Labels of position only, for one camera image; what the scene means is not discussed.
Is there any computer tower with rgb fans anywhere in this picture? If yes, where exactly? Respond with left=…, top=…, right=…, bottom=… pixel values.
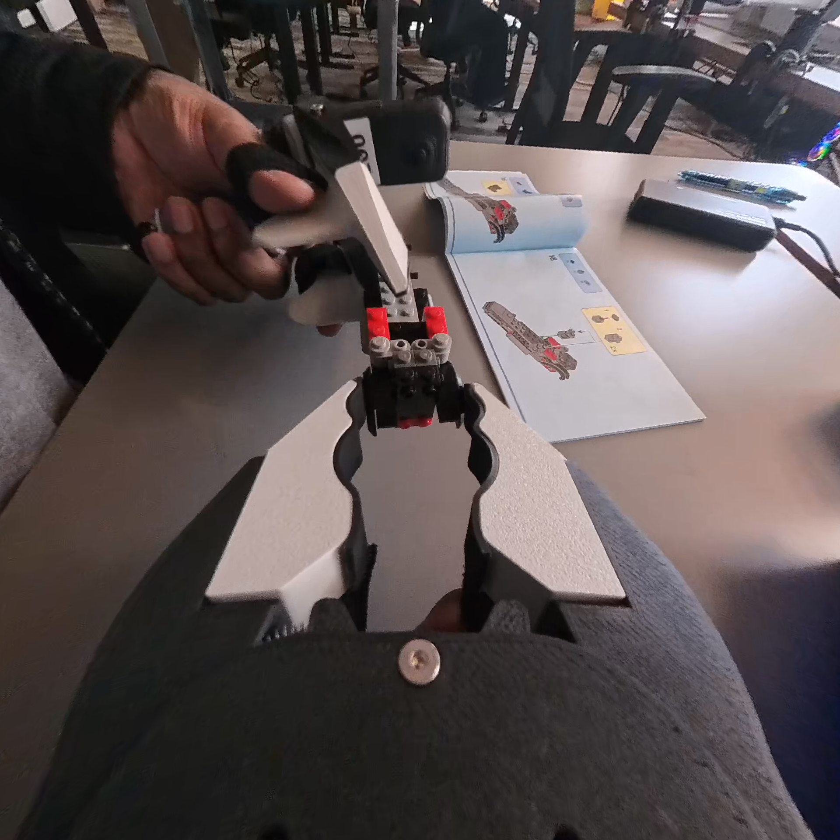
left=806, top=121, right=840, bottom=165

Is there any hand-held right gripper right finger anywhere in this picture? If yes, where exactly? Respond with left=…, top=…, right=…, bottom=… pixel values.
left=462, top=384, right=627, bottom=634

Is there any person's grey shirt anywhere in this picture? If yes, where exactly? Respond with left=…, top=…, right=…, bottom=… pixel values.
left=0, top=282, right=76, bottom=509

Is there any brick instruction booklet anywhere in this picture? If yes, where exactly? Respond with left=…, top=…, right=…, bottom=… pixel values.
left=423, top=169, right=706, bottom=444

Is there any grey desk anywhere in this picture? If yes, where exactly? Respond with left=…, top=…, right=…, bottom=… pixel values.
left=0, top=141, right=840, bottom=840

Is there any black cable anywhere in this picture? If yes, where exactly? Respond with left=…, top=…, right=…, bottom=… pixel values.
left=774, top=220, right=840, bottom=280

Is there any person's black jacket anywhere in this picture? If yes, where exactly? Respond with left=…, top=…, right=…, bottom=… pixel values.
left=59, top=239, right=158, bottom=385

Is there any person's left hand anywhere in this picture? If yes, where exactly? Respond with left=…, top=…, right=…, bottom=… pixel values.
left=112, top=67, right=345, bottom=339

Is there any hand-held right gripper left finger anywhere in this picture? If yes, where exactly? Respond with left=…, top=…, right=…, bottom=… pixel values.
left=205, top=379, right=378, bottom=631

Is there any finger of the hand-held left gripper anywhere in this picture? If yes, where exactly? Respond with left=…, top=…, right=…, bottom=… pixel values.
left=287, top=272, right=368, bottom=326
left=252, top=161, right=413, bottom=299

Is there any black power bank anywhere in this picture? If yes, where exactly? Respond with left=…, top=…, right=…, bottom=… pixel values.
left=626, top=178, right=778, bottom=253

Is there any person's left forearm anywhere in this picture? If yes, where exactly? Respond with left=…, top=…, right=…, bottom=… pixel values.
left=0, top=29, right=155, bottom=231

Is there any dashed black cord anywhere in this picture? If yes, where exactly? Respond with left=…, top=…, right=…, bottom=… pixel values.
left=0, top=220, right=109, bottom=371

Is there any grey brick model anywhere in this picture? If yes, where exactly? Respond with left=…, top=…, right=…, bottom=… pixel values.
left=361, top=285, right=468, bottom=434

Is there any blue pen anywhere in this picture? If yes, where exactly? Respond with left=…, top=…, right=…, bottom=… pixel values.
left=679, top=169, right=807, bottom=203

